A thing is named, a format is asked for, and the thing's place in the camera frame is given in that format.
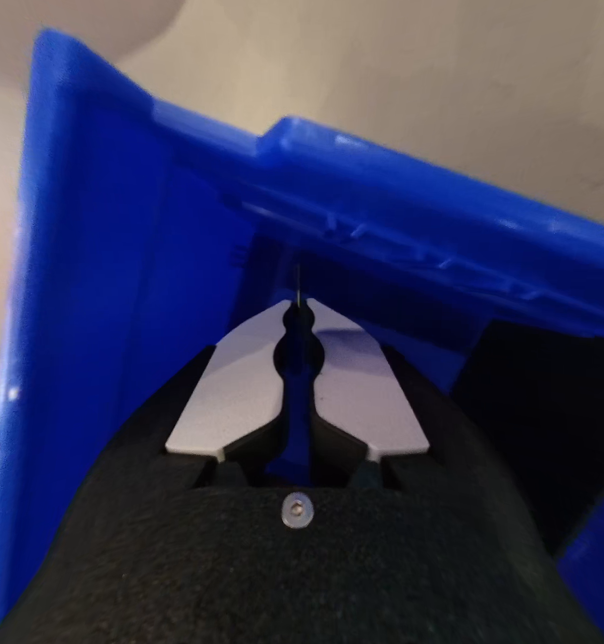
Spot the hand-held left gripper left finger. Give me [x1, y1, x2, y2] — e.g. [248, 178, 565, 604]
[165, 299, 295, 463]

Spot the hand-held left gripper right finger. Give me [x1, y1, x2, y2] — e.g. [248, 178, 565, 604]
[307, 298, 430, 463]

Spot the blue plastic bin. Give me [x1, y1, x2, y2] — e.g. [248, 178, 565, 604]
[0, 28, 604, 644]

